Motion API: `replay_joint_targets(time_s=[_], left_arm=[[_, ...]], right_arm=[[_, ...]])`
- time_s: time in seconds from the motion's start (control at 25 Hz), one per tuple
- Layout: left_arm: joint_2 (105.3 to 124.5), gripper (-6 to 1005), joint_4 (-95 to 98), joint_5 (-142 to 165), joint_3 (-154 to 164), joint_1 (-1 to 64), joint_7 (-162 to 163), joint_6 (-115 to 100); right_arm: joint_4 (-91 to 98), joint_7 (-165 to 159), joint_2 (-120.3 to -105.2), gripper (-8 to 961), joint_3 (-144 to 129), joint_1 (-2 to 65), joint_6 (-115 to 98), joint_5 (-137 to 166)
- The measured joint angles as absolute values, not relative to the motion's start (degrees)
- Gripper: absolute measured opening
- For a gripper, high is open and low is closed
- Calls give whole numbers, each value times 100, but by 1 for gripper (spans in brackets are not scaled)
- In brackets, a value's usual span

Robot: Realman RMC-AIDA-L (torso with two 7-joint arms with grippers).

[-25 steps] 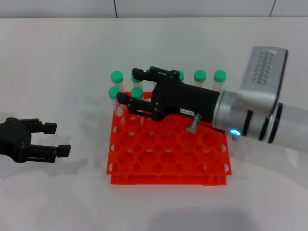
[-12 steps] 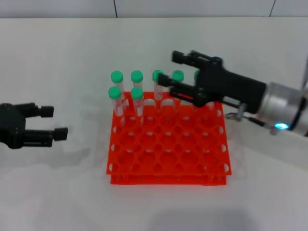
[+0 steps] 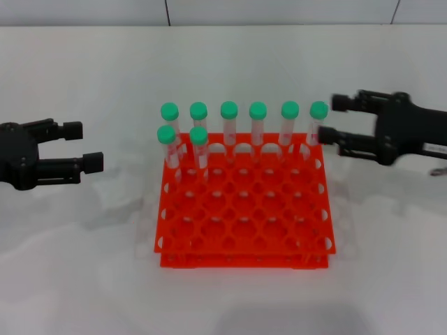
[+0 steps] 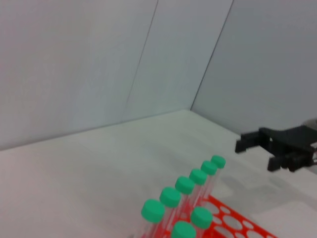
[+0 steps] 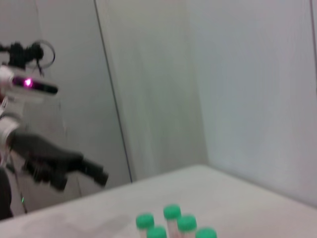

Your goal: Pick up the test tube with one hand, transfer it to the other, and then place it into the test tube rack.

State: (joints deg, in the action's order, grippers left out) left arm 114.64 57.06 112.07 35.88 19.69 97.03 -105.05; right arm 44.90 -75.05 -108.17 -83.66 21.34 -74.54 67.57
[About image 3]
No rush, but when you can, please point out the green-capped clear test tube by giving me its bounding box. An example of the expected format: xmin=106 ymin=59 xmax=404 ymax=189
xmin=189 ymin=101 xmax=209 ymax=131
xmin=156 ymin=125 xmax=181 ymax=170
xmin=249 ymin=101 xmax=268 ymax=146
xmin=306 ymin=100 xmax=329 ymax=146
xmin=160 ymin=102 xmax=183 ymax=158
xmin=278 ymin=100 xmax=300 ymax=146
xmin=190 ymin=126 xmax=211 ymax=170
xmin=220 ymin=100 xmax=239 ymax=146

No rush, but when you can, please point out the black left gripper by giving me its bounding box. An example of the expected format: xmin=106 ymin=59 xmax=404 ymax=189
xmin=0 ymin=118 xmax=105 ymax=191

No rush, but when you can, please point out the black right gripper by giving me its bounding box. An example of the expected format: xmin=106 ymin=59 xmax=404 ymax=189
xmin=318 ymin=89 xmax=447 ymax=167

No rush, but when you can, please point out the orange test tube rack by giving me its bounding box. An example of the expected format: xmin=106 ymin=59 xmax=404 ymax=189
xmin=153 ymin=132 xmax=338 ymax=270

